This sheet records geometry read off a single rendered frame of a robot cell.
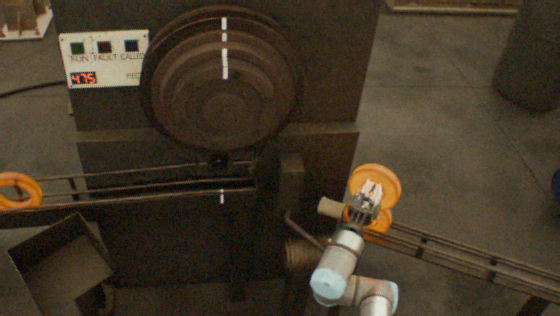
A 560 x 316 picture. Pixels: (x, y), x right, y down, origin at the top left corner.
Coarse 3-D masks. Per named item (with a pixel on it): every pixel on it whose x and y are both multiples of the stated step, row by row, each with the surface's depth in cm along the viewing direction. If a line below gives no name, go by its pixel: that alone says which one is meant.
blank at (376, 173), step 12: (360, 168) 143; (372, 168) 140; (384, 168) 140; (360, 180) 144; (372, 180) 142; (384, 180) 140; (396, 180) 140; (372, 192) 148; (384, 192) 142; (396, 192) 140; (384, 204) 145
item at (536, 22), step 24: (528, 0) 315; (552, 0) 296; (528, 24) 318; (552, 24) 303; (504, 48) 351; (528, 48) 324; (552, 48) 312; (504, 72) 350; (528, 72) 331; (552, 72) 322; (528, 96) 341; (552, 96) 337
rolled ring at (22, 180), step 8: (0, 176) 151; (8, 176) 151; (16, 176) 152; (24, 176) 154; (0, 184) 152; (8, 184) 152; (16, 184) 153; (24, 184) 154; (32, 184) 155; (32, 192) 157; (40, 192) 159; (0, 200) 157; (8, 200) 161; (32, 200) 159; (40, 200) 160; (0, 208) 159
